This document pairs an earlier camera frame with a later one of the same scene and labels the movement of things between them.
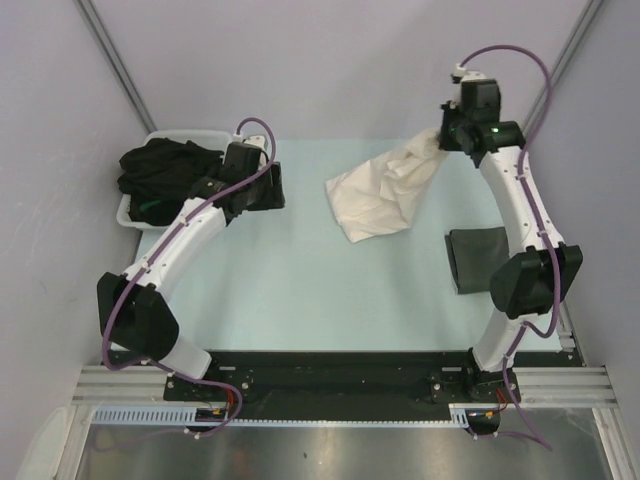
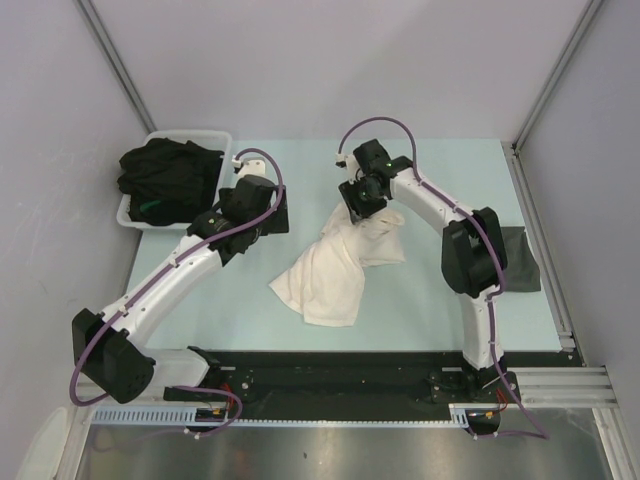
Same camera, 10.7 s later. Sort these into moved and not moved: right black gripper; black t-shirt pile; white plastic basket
Moved: right black gripper
Not moved: white plastic basket; black t-shirt pile
